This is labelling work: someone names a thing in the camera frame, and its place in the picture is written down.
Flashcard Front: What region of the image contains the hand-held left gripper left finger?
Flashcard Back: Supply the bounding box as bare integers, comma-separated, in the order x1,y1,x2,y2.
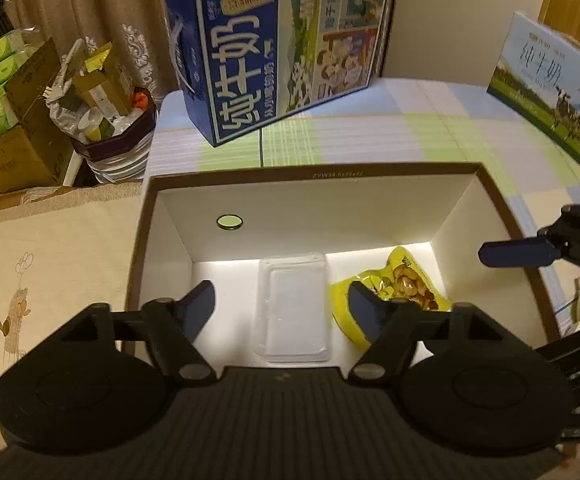
60,280,217,387

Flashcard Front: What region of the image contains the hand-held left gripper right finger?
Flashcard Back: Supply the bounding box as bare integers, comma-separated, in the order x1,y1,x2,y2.
346,281,534,387

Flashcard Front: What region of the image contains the brown box with white inside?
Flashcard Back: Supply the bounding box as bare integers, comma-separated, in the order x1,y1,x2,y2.
121,161,561,368

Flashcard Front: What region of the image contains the yellow snack packet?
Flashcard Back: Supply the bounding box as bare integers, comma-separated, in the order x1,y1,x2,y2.
331,245,453,346

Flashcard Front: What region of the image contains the clear plastic tray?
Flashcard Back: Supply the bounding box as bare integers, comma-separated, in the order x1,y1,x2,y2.
254,252,333,363

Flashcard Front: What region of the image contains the pastel checked tablecloth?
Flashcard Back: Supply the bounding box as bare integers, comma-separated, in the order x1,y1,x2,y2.
147,77,580,341

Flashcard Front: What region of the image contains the striped trash bin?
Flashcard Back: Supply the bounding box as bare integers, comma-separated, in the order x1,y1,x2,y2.
72,105,158,186

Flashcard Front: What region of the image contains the white green milk box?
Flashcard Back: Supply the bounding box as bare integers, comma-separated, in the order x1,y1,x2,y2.
487,10,580,165

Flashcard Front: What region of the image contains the flat brown cardboard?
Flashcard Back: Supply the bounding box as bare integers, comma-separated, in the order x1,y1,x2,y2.
0,181,143,218

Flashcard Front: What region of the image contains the blue milk carton box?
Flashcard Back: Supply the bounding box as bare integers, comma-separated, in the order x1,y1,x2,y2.
160,0,399,148

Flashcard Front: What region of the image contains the large brown cardboard box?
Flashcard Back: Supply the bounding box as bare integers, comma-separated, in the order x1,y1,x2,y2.
0,125,74,194

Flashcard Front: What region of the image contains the brown carton in trash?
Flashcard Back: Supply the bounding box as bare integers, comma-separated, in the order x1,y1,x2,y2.
72,67,132,117

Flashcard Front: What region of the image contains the crumpled white plastic bag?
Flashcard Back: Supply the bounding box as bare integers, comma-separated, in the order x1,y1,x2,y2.
49,39,141,146

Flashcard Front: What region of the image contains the open brown cardboard box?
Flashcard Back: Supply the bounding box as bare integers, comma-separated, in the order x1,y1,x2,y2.
7,39,67,127

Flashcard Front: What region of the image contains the patterned brown curtain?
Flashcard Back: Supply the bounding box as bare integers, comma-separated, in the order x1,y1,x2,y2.
0,0,191,107

